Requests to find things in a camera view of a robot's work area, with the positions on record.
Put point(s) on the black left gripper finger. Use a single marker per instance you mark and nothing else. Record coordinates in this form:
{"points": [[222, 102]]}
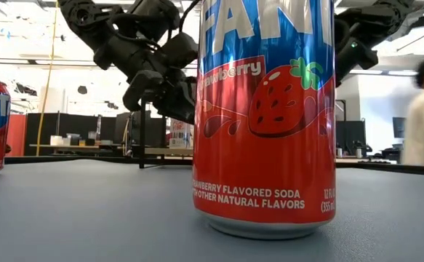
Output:
{"points": [[179, 105]]}

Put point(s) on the white Celsius peach can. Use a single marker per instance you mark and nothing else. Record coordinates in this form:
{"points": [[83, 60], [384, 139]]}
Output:
{"points": [[180, 136]]}

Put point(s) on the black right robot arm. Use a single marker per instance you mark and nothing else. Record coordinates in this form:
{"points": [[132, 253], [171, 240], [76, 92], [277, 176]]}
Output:
{"points": [[375, 18]]}

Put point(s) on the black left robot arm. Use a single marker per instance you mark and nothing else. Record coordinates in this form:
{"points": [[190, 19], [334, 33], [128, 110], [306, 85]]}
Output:
{"points": [[102, 32]]}

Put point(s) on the small black ceiling dome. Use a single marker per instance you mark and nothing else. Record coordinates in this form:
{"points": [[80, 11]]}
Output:
{"points": [[82, 90]]}

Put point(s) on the black computer monitor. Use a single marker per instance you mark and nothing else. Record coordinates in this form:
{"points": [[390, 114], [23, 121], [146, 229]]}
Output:
{"points": [[351, 131]]}

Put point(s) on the black partition panel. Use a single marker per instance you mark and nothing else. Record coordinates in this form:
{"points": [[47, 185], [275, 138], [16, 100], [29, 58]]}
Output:
{"points": [[77, 125]]}

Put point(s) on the grey container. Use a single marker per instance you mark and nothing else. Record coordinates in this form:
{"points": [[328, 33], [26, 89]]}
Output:
{"points": [[73, 139]]}

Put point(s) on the white cylindrical column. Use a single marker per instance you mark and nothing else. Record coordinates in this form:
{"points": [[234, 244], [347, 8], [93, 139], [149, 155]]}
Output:
{"points": [[53, 100]]}

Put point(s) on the small white cup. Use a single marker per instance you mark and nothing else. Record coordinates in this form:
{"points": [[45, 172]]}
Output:
{"points": [[359, 153], [339, 153]]}

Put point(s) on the white container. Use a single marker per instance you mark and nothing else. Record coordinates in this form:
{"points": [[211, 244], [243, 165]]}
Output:
{"points": [[56, 140]]}

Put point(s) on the dark grey desk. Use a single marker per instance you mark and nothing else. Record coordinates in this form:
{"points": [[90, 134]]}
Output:
{"points": [[391, 155]]}

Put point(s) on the wooden desk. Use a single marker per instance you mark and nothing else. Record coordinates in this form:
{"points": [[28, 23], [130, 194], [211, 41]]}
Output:
{"points": [[51, 146]]}

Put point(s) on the orange partition panel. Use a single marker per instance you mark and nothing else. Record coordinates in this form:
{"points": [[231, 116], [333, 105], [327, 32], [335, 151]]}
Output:
{"points": [[17, 134]]}

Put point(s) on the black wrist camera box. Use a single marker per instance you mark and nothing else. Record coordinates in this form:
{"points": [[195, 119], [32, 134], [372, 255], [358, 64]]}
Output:
{"points": [[180, 49]]}

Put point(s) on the dark wall monitor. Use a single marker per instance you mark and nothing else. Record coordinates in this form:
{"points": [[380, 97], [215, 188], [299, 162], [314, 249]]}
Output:
{"points": [[399, 127]]}

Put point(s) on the black table edge rail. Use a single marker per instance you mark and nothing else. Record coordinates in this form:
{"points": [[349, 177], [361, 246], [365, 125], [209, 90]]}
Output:
{"points": [[70, 159]]}

